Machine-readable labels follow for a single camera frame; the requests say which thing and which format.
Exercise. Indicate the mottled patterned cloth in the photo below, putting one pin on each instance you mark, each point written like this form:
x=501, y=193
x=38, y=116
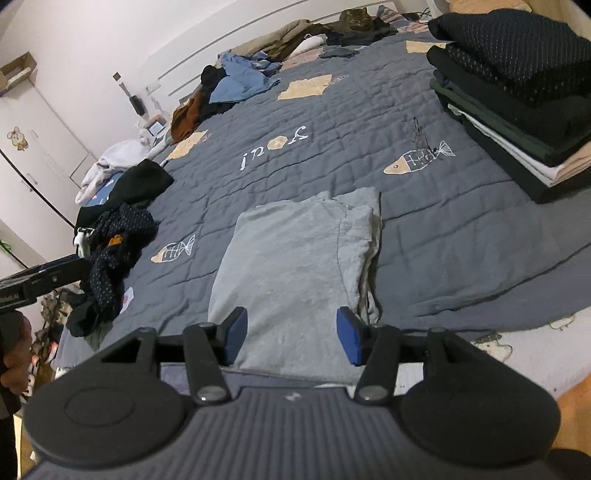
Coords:
x=55, y=323

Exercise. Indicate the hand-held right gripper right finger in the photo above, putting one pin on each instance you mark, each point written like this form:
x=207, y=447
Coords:
x=348, y=337

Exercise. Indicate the white and black garment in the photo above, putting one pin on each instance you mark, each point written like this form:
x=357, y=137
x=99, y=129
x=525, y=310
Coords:
x=83, y=240

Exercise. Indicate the stack of folded clothes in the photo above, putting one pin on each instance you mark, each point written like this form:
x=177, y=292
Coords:
x=517, y=92

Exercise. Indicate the dark grey garment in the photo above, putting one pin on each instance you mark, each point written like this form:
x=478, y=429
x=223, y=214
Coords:
x=339, y=51

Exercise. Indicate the small cardboard box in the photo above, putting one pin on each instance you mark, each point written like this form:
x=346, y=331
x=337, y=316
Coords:
x=17, y=69

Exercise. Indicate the blue printed cloth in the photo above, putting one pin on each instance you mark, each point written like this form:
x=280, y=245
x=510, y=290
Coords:
x=105, y=190

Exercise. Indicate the blue denim garment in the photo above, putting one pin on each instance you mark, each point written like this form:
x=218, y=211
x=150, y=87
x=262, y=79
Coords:
x=235, y=85

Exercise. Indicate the plaid garment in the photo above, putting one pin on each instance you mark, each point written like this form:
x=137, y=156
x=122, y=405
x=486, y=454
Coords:
x=401, y=16

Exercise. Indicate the white headboard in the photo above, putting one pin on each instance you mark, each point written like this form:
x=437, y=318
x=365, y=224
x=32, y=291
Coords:
x=258, y=37

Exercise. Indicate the white cloth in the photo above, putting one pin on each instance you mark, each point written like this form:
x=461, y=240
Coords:
x=309, y=44

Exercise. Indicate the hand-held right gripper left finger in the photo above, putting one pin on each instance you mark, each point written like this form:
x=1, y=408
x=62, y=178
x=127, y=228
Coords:
x=238, y=332

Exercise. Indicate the orange cloth patch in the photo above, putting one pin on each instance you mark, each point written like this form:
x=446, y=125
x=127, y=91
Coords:
x=115, y=240

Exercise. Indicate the brown garment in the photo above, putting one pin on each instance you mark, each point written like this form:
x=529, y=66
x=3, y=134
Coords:
x=184, y=117

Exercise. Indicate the white wardrobe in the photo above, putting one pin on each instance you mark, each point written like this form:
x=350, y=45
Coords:
x=41, y=152

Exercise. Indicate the white wall socket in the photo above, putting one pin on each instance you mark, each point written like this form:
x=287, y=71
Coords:
x=152, y=87

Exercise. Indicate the grey long-sleeve shirt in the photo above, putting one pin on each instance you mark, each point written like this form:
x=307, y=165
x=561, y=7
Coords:
x=286, y=277

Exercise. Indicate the black hairbrush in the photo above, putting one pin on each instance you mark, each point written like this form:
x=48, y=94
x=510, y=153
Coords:
x=136, y=104

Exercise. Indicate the beige garment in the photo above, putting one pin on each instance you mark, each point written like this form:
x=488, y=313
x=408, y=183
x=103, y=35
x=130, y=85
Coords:
x=277, y=41

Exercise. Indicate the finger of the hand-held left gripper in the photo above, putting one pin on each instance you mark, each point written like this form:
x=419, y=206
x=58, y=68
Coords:
x=60, y=277

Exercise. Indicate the dark blue patterned garment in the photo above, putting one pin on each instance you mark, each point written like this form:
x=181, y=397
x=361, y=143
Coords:
x=115, y=258

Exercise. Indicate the tabby cat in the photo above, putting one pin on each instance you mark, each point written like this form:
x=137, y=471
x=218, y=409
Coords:
x=356, y=19

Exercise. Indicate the large black garment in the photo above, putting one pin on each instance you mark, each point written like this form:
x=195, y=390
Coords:
x=138, y=182

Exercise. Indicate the cartoon animal sticker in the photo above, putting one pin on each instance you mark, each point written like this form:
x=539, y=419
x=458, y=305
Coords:
x=17, y=138

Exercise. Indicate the grey quilted blanket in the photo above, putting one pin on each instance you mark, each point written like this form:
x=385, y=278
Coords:
x=438, y=221

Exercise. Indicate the person's left hand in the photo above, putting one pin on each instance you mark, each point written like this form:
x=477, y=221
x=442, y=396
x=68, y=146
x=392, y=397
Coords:
x=18, y=364

